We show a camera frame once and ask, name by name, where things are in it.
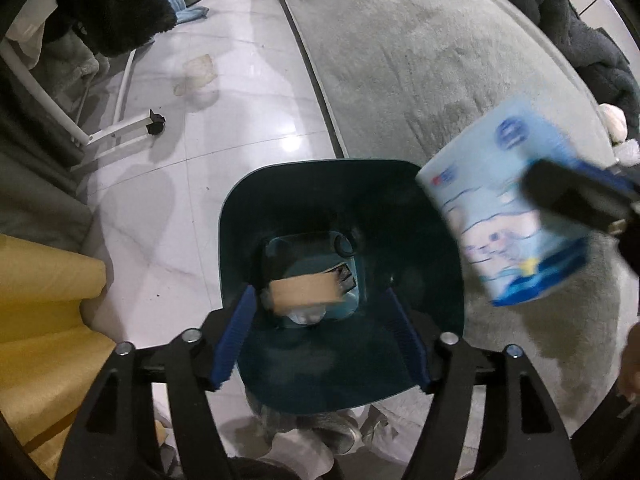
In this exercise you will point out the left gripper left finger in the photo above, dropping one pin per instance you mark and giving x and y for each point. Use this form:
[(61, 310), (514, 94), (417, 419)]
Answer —
[(114, 436)]

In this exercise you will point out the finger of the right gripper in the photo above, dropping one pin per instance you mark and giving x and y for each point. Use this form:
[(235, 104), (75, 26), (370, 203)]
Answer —
[(604, 200)]

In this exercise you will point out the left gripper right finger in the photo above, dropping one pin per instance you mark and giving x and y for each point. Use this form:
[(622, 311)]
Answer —
[(492, 403)]

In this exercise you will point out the clear plastic wrap trash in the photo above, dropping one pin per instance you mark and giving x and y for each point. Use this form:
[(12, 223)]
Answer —
[(627, 153)]

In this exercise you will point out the white tissue wad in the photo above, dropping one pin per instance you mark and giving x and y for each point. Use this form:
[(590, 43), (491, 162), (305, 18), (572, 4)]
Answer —
[(615, 123)]

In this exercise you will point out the blue tissue packet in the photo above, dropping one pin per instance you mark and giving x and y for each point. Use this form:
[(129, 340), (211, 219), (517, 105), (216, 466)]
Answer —
[(518, 251)]

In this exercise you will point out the white tissue ball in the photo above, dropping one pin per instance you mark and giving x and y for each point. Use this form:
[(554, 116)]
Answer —
[(307, 316)]

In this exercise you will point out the brown cardboard tape roll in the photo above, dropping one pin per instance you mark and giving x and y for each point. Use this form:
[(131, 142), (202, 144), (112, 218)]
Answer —
[(327, 288)]

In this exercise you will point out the dark teal trash bin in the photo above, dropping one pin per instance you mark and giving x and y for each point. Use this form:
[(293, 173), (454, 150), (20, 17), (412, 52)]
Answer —
[(355, 274)]

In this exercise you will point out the yellow curtain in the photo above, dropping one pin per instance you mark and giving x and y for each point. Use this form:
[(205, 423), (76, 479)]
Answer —
[(49, 356)]

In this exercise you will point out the dark grey fluffy blanket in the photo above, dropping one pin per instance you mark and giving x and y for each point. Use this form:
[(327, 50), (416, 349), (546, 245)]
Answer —
[(591, 52)]

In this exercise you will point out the grey bed sheet mattress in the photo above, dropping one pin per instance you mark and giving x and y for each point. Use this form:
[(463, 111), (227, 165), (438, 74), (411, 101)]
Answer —
[(473, 92)]

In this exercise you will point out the light blue hanging robe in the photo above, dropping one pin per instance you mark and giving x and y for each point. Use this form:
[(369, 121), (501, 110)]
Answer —
[(186, 14)]

